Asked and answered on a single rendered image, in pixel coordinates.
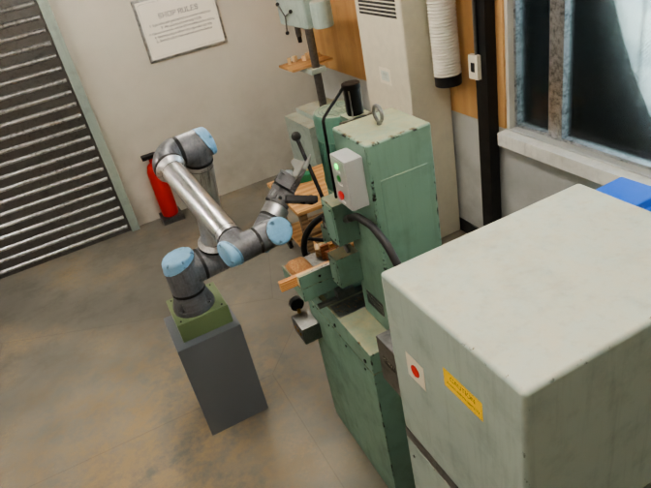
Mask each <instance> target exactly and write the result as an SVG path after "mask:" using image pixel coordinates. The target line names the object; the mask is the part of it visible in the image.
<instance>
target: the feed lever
mask: <svg viewBox="0 0 651 488"><path fill-rule="evenodd" d="M300 138H301V134H300V133H299V132H293V133H292V140H293V141H296V143H297V145H298V148H299V150H300V152H301V155H302V157H303V159H304V162H306V160H307V156H306V154H305V151H304V149H303V147H302V144H301V142H300ZM308 170H309V172H310V174H311V177H312V179H313V181H314V184H315V186H316V188H317V191H318V193H319V195H320V198H322V197H324V194H323V192H322V190H321V187H320V185H319V183H318V180H317V178H316V176H315V173H314V171H313V169H312V167H311V165H310V164H309V166H308ZM343 248H344V249H345V251H346V253H350V252H351V250H350V248H349V247H348V245H347V244H346V245H344V246H343Z"/></svg>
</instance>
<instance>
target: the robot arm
mask: <svg viewBox="0 0 651 488"><path fill-rule="evenodd" d="M216 153H217V146H216V143H215V141H214V139H213V137H212V136H211V134H210V133H209V131H208V130H207V129H206V128H204V127H198V128H196V129H192V130H191V131H188V132H185V133H183V134H180V135H177V136H175V137H170V138H167V139H166V140H164V141H163V142H162V143H161V144H160V145H159V146H158V147H157V149H156V151H155V153H154V155H153V159H152V168H153V171H154V173H155V175H156V176H157V177H158V179H159V180H161V181H163V182H166V183H168V184H169V185H170V186H171V188H172V189H173V190H174V191H175V193H176V194H177V195H178V196H179V197H180V199H181V200H182V201H183V202H184V204H185V205H186V206H187V207H188V208H189V210H190V211H191V212H192V213H193V214H194V216H195V217H196V218H197V222H198V226H199V230H200V235H201V236H200V238H199V240H198V246H199V247H197V248H195V249H193V250H192V249H191V248H189V247H186V248H185V247H181V248H177V249H175V250H173V251H171V252H169V253H168V254H167V255H165V257H164V258H163V260H162V268H163V273H164V275H165V277H166V279H167V282H168V284H169V287H170V291H171V293H172V296H173V306H172V308H173V310H174V313H175V314H176V315H177V316H178V317H180V318H183V319H189V318H193V317H197V316H199V315H201V314H203V313H205V312H207V311H208V310H209V309H210V308H211V307H212V306H213V304H214V301H215V298H214V295H213V293H212V292H211V291H210V290H209V289H208V287H207V286H206V285H205V284H204V281H205V280H207V279H209V278H211V277H213V276H215V275H217V274H219V273H221V272H223V271H225V270H227V269H229V268H231V267H236V266H238V265H241V264H242V263H243V262H245V261H247V260H249V259H252V258H254V257H256V256H258V255H260V254H262V253H268V252H269V251H270V250H271V249H273V248H275V247H277V246H279V245H284V244H286V243H287V242H289V241H290V239H291V238H292V235H293V228H292V225H291V224H290V222H289V221H288V220H287V219H286V218H287V216H288V214H289V211H288V208H289V206H288V205H287V204H286V203H291V204H309V205H313V204H315V203H317V202H318V196H313V195H309V196H304V195H295V191H296V189H297V188H298V186H299V184H300V180H301V178H302V176H303V175H304V173H305V171H306V170H307V168H308V166H309V164H310V162H311V155H310V154H309V156H308V158H307V160H306V162H304V161H300V160H297V159H293V160H292V161H291V164H292V166H293V167H294V171H292V170H289V169H286V171H284V170H282V169H281V170H280V172H279V173H278V174H277V176H276V178H275V179H274V182H273V183H272V184H273V185H272V184H271V189H270V191H269V192H268V194H267V196H266V198H265V200H266V202H265V204H264V205H263V208H262V210H261V212H260V214H259V216H258V218H257V220H256V221H255V223H254V225H253V226H252V227H251V228H250V229H247V230H245V231H242V230H241V229H240V228H239V227H238V226H237V225H236V224H235V223H234V222H233V221H232V219H231V218H230V217H229V216H228V215H227V214H226V213H225V211H224V210H223V209H222V208H221V202H220V198H219V192H218V187H217V181H216V176H215V170H214V165H213V156H212V155H215V154H216ZM280 199H281V200H280Z"/></svg>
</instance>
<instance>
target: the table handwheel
mask: <svg viewBox="0 0 651 488"><path fill-rule="evenodd" d="M322 217H324V213H323V214H321V215H319V216H317V217H316V218H315V219H314V220H313V221H311V223H310V224H309V225H308V226H307V228H306V229H305V231H304V233H303V235H302V238H301V244H300V248H301V253H302V256H303V257H305V256H308V255H309V254H308V251H307V241H319V242H324V239H323V238H316V237H309V235H310V233H311V231H312V230H313V228H314V227H315V226H316V225H317V224H318V223H319V222H321V221H322Z"/></svg>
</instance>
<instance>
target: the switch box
mask: <svg viewBox="0 0 651 488"><path fill-rule="evenodd" d="M329 158H330V162H331V167H332V172H333V177H334V182H335V187H336V192H337V197H338V191H341V192H343V194H344V199H343V200H344V201H346V203H344V202H343V201H342V200H341V199H340V198H339V197H338V200H339V201H340V202H342V203H343V204H344V205H346V206H347V207H348V208H350V209H351V210H352V211H356V210H358V209H360V208H362V207H365V206H367V205H369V198H368V193H367V186H366V180H365V174H364V168H363V162H362V157H361V156H359V155H358V154H357V153H355V152H353V151H352V150H350V149H348V148H343V149H341V150H338V151H335V152H332V153H330V154H329ZM335 163H336V164H337V165H338V167H339V169H338V170H339V171H340V173H341V174H340V173H338V172H337V171H336V169H335V167H334V164H335ZM337 174H339V175H340V177H341V182H340V183H341V184H342V185H343V187H342V186H340V185H339V184H338V181H337V178H336V176H337Z"/></svg>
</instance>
